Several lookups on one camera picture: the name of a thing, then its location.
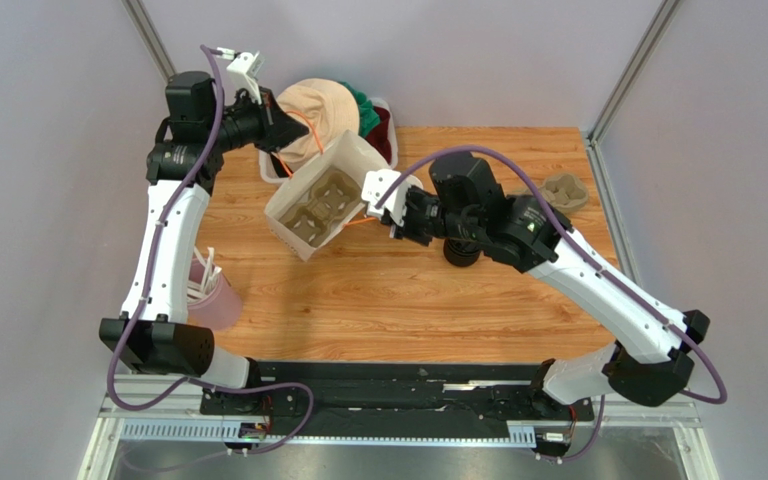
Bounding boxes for white plastic basket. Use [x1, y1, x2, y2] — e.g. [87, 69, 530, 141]
[257, 97, 399, 185]

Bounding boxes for pink plastic cup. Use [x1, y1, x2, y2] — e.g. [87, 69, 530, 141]
[187, 269, 243, 331]

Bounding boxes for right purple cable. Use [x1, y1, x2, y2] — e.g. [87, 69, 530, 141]
[373, 144, 729, 464]

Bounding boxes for beige bucket hat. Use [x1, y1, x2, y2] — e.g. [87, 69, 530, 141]
[272, 78, 360, 176]

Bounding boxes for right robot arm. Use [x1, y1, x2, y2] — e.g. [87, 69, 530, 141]
[362, 146, 710, 408]

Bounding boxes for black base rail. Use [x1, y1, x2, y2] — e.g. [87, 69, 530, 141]
[194, 361, 598, 441]

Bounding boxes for grey pulp cup carrier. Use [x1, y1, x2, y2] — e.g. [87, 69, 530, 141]
[279, 168, 361, 247]

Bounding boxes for white paper bag orange handles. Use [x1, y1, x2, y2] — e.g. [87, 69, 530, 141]
[264, 130, 391, 261]

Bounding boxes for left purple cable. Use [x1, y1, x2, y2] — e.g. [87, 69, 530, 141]
[105, 44, 315, 456]

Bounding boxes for stack of black lids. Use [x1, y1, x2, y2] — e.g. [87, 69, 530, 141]
[443, 238, 482, 268]

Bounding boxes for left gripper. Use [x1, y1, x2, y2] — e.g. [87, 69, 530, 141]
[206, 87, 310, 156]

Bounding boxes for dark red cloth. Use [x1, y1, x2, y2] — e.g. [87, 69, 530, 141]
[365, 105, 393, 164]

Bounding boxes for green cloth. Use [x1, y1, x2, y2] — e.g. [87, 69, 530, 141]
[336, 81, 381, 138]

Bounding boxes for purple cable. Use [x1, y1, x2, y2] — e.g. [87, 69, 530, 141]
[373, 144, 729, 464]
[105, 44, 315, 456]

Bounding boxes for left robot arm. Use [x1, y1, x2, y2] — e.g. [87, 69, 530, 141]
[99, 71, 309, 411]

